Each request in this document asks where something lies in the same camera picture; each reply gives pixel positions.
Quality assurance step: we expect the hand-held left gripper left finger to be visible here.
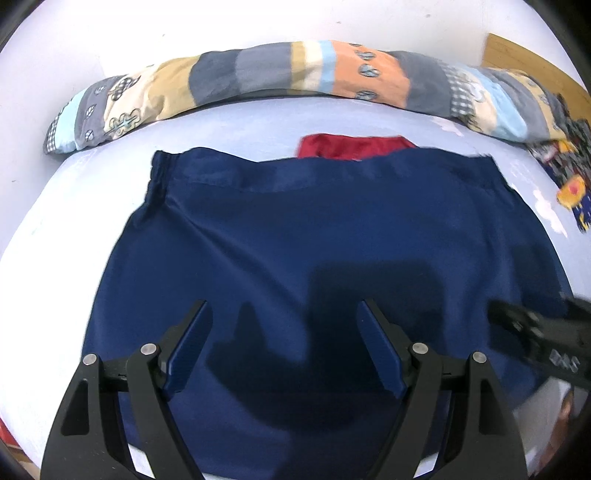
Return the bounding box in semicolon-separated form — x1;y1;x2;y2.
41;300;214;480

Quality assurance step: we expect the wooden headboard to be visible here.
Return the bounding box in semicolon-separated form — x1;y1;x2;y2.
480;33;591;125

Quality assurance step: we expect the navy blue work jacket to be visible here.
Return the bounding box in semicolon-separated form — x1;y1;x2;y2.
83;133;575;480

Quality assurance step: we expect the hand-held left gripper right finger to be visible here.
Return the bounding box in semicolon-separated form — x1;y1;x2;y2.
358;299;529;480

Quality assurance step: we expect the light blue cloud bed sheet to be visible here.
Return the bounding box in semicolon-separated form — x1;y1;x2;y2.
0;88;591;480

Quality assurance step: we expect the dark patterned cloth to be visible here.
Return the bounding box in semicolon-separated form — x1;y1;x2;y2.
526;95;591;234

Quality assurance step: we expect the rolled patchwork quilt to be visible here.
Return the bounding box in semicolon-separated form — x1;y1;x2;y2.
42;41;568;155

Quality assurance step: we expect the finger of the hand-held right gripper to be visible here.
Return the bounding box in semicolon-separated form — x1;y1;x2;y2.
560;294;591;320
489;301;542;345

